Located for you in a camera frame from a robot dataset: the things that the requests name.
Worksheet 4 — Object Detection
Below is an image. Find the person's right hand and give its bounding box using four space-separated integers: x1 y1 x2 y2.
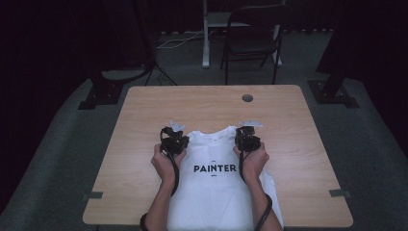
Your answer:
233 141 270 182

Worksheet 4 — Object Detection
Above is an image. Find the black tripod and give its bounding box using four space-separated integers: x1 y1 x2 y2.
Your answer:
134 0 177 87

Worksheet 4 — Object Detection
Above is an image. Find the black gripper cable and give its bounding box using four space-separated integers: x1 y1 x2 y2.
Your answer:
140 126 181 231
239 150 273 231

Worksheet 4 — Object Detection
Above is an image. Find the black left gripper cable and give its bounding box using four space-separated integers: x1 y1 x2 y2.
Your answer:
140 126 181 231

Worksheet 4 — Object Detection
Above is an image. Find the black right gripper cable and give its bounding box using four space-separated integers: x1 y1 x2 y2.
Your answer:
239 150 273 231

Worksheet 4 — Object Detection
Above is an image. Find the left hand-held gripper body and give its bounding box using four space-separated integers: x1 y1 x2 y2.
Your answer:
159 119 187 157

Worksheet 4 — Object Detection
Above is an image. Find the white desk frame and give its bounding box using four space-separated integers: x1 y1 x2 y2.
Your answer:
201 0 287 69

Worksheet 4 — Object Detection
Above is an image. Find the black stand with base plate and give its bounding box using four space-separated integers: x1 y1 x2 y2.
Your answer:
307 0 360 110
77 62 153 111

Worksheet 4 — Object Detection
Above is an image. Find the black folding chair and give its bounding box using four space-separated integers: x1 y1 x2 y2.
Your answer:
220 3 293 86

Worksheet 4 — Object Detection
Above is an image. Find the white floor cable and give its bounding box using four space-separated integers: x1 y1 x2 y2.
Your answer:
156 28 216 50

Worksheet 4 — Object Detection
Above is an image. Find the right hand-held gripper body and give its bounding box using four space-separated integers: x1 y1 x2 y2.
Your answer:
237 119 264 153

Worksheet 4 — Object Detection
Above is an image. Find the person's left hand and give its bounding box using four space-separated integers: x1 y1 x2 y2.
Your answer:
150 142 188 184

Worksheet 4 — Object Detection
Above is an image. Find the white long-sleeved printed shirt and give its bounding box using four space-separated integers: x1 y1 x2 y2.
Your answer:
166 125 285 231

